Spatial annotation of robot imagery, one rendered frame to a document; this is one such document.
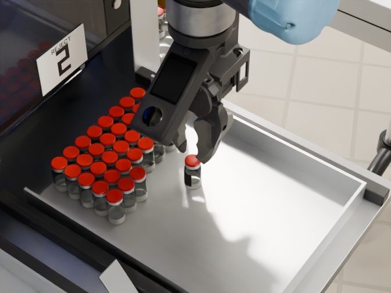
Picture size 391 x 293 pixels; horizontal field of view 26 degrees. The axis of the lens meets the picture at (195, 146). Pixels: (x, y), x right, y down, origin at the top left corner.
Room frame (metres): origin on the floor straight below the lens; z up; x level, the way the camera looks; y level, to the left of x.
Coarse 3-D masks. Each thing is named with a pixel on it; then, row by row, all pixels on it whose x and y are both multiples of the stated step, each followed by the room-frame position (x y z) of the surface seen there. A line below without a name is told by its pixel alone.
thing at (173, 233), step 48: (192, 144) 0.78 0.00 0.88; (240, 144) 0.78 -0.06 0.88; (288, 144) 0.75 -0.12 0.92; (48, 192) 0.69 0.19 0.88; (192, 192) 0.69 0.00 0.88; (240, 192) 0.69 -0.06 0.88; (288, 192) 0.69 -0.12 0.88; (336, 192) 0.69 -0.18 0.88; (96, 240) 0.60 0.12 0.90; (144, 240) 0.62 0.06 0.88; (192, 240) 0.62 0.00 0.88; (240, 240) 0.62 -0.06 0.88; (288, 240) 0.62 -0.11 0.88; (192, 288) 0.55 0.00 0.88; (240, 288) 0.55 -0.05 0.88; (288, 288) 0.53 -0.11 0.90
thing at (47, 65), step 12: (72, 36) 0.81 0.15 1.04; (84, 36) 0.83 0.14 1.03; (60, 48) 0.79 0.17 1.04; (72, 48) 0.81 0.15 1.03; (84, 48) 0.83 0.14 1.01; (36, 60) 0.76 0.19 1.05; (48, 60) 0.77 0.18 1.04; (72, 60) 0.81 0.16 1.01; (84, 60) 0.82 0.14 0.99; (48, 72) 0.77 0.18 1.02; (48, 84) 0.77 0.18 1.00
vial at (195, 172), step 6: (186, 168) 0.71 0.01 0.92; (192, 168) 0.70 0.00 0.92; (198, 168) 0.71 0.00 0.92; (192, 174) 0.70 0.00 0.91; (198, 174) 0.70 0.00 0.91; (192, 180) 0.70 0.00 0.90; (198, 180) 0.70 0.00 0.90; (186, 186) 0.70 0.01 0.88; (192, 186) 0.70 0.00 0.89; (198, 186) 0.70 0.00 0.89
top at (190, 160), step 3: (186, 156) 0.71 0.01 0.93; (189, 156) 0.71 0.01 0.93; (192, 156) 0.71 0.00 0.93; (186, 159) 0.71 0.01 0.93; (189, 159) 0.71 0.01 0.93; (192, 159) 0.71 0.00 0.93; (195, 159) 0.71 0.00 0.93; (186, 162) 0.70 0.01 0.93; (189, 162) 0.70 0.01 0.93; (192, 162) 0.70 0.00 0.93; (195, 162) 0.70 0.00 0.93; (198, 162) 0.70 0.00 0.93; (189, 165) 0.70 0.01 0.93; (192, 165) 0.70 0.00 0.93; (195, 165) 0.70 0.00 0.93; (198, 165) 0.70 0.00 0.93
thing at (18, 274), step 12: (0, 252) 0.58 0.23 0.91; (0, 264) 0.58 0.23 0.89; (12, 264) 0.57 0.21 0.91; (0, 276) 0.56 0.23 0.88; (12, 276) 0.56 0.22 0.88; (24, 276) 0.56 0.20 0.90; (36, 276) 0.54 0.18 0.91; (0, 288) 0.55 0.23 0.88; (12, 288) 0.55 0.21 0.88; (24, 288) 0.55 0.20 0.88; (36, 288) 0.55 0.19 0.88; (48, 288) 0.53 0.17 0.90; (60, 288) 0.53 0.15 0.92
